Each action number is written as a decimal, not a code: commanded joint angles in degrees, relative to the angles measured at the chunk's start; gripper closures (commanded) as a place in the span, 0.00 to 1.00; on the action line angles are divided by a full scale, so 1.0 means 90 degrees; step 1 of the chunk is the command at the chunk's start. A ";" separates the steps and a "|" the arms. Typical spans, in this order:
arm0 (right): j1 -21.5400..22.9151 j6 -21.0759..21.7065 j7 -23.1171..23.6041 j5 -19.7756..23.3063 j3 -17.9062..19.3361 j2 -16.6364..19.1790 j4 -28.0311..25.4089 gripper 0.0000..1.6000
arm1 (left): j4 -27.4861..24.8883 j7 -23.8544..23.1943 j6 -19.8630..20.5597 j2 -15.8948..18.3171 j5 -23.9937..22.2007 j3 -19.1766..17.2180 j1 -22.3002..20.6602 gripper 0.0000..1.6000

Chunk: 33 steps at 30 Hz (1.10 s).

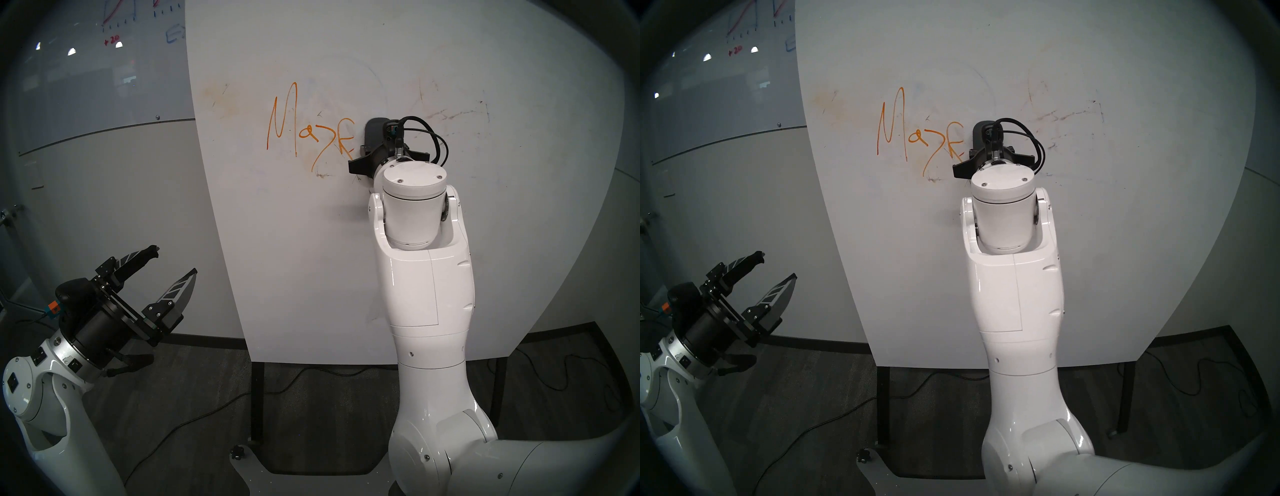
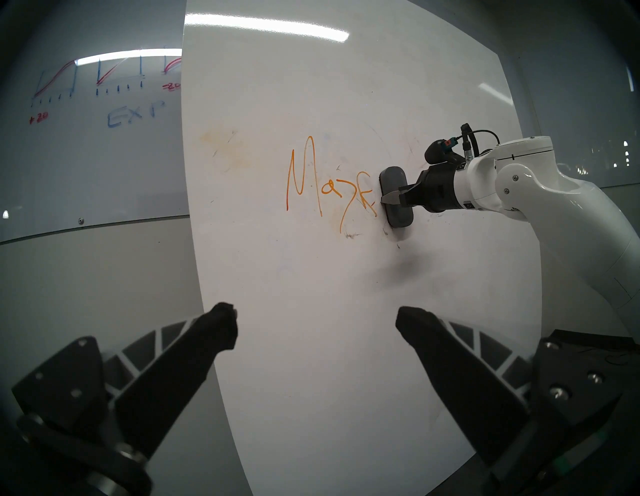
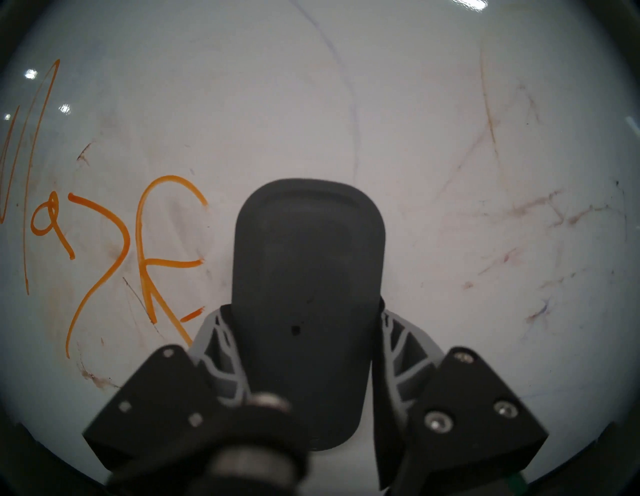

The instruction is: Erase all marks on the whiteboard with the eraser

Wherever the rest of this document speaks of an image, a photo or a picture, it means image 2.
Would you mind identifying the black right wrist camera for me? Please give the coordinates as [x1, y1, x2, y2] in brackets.
[424, 139, 467, 166]

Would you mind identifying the black right camera cable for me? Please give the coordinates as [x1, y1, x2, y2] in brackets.
[459, 122, 501, 157]

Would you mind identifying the white freestanding whiteboard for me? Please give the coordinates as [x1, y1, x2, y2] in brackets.
[181, 0, 546, 496]

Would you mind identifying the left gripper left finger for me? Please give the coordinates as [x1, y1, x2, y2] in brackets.
[11, 301, 239, 458]

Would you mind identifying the dark grey whiteboard eraser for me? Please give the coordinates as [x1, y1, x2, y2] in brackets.
[378, 166, 416, 230]

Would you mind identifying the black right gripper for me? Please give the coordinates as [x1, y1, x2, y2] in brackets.
[380, 162, 459, 215]

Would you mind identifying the wall-mounted glass whiteboard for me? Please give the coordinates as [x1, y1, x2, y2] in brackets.
[0, 0, 640, 246]

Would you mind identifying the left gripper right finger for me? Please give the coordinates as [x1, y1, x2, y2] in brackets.
[395, 306, 624, 467]

